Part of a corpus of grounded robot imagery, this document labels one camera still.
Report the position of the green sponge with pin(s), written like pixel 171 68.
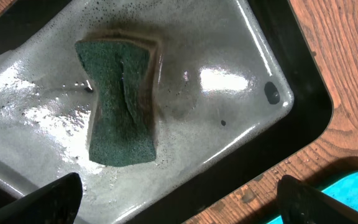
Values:
pixel 122 134

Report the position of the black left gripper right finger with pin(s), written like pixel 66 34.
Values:
pixel 299 203

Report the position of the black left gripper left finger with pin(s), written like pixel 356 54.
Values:
pixel 56 202

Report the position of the black water tray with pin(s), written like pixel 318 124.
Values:
pixel 236 91

